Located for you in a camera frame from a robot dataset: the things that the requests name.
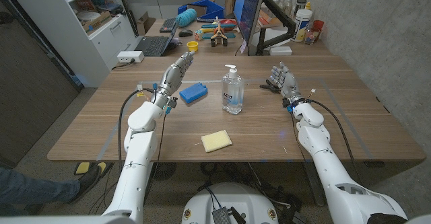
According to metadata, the person leg in jeans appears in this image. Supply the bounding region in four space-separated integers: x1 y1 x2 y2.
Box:
0 166 82 215

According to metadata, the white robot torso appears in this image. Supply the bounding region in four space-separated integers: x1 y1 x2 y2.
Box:
181 182 279 224

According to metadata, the black shoe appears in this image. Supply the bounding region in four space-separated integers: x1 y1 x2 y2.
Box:
69 165 102 204

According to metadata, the flat white box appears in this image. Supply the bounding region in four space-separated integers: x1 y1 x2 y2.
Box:
269 46 293 57

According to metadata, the clear glass jar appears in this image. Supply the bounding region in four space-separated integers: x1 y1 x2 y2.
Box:
304 28 321 46

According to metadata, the white shelf cabinet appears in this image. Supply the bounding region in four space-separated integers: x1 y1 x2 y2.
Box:
3 0 141 89

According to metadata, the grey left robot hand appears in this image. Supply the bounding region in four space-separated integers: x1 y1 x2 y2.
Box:
152 50 195 108

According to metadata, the wooden toy airplane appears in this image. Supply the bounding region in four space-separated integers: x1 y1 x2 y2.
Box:
201 16 237 48

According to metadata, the black orange spring clamp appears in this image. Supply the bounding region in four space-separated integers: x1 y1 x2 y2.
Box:
259 79 282 95

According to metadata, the blue plastic bin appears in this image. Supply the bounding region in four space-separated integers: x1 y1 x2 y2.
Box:
177 0 226 20

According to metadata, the clear pump dispenser bottle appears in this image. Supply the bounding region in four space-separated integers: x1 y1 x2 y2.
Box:
221 64 246 116

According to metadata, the teal yarn ball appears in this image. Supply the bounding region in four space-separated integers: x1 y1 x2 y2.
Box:
175 8 198 28

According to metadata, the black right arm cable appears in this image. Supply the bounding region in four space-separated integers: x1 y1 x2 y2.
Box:
306 98 363 185

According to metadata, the large white canister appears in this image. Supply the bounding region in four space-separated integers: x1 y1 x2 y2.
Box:
292 9 313 43

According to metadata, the yellow floor pad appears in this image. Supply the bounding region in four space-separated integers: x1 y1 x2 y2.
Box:
74 161 114 178

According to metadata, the black laptop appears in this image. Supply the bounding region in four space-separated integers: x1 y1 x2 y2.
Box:
133 22 179 57

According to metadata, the red cup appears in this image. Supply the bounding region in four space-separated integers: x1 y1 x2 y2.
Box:
311 20 325 40

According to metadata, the round black floor fan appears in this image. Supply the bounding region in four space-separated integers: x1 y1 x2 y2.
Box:
152 162 177 182

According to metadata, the computer monitor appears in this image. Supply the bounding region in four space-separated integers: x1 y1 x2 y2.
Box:
233 0 267 56

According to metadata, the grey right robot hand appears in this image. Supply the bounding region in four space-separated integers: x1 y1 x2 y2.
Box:
270 61 306 106

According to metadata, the yellow sponge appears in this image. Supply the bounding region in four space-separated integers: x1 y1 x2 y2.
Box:
201 129 233 153

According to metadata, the white power strip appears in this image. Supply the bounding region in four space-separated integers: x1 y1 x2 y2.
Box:
117 50 145 64

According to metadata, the black keyboard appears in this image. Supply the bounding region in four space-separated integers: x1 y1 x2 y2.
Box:
159 17 177 34

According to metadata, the open cardboard box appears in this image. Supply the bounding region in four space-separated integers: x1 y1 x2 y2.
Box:
136 11 156 36

